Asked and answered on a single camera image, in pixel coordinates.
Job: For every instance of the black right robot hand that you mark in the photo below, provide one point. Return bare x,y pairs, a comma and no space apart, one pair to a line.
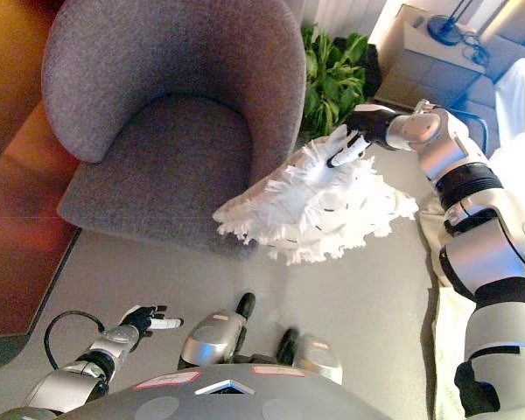
369,122

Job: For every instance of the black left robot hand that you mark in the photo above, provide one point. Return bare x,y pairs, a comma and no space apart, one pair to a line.
142,319

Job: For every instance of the white ruffled pillow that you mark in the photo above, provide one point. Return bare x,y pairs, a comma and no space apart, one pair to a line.
324,210

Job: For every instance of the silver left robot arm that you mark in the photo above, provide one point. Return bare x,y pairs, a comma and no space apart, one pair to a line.
65,385

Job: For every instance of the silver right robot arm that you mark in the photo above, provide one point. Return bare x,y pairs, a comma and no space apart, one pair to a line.
481,245

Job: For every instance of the green potted plant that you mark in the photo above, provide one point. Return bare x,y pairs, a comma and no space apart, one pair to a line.
332,74

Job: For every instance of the silver left robot leg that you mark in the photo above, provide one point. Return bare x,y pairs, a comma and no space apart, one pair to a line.
214,337

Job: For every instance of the silver robot leg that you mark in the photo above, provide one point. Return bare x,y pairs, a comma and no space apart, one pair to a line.
319,354
214,337

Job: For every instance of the light wooden nightstand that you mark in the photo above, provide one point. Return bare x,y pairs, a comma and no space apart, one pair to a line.
424,61

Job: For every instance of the grey robot torso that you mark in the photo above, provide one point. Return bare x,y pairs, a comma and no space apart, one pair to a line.
227,400

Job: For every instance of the blue lamp base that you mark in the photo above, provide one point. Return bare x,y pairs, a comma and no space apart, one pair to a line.
444,26

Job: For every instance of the reddish brown wooden cabinet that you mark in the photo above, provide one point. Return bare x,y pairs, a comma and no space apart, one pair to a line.
13,210

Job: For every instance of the silver right robot leg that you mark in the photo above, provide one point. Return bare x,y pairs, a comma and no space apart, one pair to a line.
319,354

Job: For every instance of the grey fabric armchair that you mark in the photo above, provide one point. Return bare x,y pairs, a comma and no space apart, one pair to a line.
166,131

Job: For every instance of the bed with white duvet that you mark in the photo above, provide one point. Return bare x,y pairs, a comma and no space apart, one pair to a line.
442,332

